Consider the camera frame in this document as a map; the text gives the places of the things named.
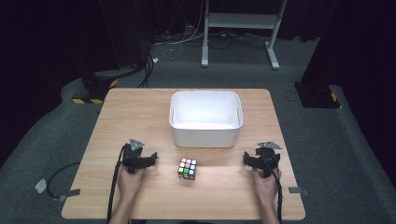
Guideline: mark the white plastic storage box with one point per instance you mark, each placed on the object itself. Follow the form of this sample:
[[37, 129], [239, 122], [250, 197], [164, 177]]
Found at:
[[205, 130]]

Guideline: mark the person's left hand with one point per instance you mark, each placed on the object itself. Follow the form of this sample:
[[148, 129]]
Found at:
[[130, 182]]

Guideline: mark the person's right hand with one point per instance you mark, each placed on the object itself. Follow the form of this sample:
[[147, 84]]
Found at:
[[264, 186]]

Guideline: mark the white metal stand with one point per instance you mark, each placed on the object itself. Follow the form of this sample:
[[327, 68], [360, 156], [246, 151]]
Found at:
[[241, 21]]

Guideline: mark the grey tape strip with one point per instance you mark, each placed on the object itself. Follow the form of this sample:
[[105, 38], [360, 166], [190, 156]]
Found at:
[[298, 190], [70, 193]]

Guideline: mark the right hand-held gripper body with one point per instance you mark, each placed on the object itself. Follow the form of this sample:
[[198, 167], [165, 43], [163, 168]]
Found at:
[[266, 158]]

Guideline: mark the black yellow-striped stand base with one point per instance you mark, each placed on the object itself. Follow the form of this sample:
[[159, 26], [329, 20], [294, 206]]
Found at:
[[316, 95], [93, 90]]

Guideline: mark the multicoloured puzzle cube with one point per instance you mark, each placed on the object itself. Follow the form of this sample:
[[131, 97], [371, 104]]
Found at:
[[187, 168]]

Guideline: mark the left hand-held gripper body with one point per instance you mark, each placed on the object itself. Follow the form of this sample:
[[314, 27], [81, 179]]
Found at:
[[134, 159]]

